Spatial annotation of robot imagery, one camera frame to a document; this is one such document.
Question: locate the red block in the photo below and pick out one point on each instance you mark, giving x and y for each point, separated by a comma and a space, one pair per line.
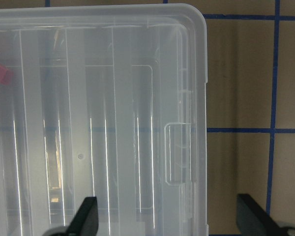
5, 75

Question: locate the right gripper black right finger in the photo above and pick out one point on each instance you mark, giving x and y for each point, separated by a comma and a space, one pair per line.
252, 220

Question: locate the clear plastic box lid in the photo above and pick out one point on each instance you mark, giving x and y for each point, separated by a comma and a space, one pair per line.
105, 101

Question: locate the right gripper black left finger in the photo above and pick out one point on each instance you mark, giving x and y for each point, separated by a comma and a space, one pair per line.
86, 221

